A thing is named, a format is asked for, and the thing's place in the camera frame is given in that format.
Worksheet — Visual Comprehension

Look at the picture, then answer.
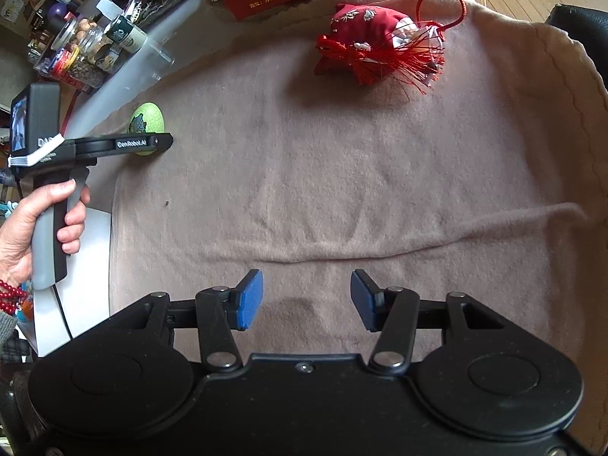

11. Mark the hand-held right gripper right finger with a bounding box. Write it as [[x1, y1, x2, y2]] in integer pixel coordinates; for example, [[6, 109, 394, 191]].
[[350, 268, 509, 374]]

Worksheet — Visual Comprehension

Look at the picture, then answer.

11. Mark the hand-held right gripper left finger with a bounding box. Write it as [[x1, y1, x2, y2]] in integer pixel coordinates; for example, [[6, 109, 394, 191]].
[[114, 268, 264, 374]]

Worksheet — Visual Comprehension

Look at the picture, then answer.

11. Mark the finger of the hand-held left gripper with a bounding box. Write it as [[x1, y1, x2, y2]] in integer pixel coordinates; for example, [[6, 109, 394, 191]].
[[138, 134, 174, 157]]

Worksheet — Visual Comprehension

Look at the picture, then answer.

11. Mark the green egg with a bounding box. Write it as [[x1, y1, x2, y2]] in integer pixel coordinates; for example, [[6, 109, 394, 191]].
[[129, 102, 167, 157]]

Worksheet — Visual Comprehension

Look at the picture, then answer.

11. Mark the white cardboard box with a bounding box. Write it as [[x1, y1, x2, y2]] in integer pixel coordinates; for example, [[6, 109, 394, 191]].
[[28, 206, 116, 358]]

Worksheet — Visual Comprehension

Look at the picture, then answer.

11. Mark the person's left forearm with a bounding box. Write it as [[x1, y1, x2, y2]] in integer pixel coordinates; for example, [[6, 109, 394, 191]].
[[0, 311, 19, 345]]

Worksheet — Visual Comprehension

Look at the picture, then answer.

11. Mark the person's left hand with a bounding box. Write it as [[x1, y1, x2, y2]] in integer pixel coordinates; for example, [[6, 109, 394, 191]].
[[0, 179, 92, 290]]

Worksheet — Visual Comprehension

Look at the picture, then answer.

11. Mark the yellow-lid jar of seeds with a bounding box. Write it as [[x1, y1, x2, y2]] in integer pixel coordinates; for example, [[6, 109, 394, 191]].
[[66, 54, 112, 89]]

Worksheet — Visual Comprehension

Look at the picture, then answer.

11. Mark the glass jar of walnuts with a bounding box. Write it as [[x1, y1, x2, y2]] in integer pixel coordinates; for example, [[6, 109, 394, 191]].
[[64, 15, 104, 51]]

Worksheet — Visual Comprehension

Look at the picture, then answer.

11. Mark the brown blanket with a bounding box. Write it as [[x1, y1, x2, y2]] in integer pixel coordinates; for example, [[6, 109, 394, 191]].
[[109, 0, 602, 359]]

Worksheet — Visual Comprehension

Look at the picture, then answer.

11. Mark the white card box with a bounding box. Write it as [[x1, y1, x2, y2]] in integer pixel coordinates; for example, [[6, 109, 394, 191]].
[[78, 0, 127, 22]]

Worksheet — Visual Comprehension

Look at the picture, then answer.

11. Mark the red tasselled sachet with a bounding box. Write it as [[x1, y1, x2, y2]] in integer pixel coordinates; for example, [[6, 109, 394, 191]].
[[316, 0, 469, 100]]

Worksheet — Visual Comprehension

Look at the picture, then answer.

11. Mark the black leather chair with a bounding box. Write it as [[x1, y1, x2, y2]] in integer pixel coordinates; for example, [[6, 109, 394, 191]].
[[544, 4, 608, 60]]

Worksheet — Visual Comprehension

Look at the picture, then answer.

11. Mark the red bead bracelet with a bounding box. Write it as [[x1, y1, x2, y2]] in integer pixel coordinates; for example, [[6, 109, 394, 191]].
[[0, 278, 29, 314]]

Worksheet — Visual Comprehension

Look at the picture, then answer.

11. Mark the black cable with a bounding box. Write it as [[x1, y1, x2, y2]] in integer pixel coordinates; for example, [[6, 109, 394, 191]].
[[51, 284, 74, 340]]

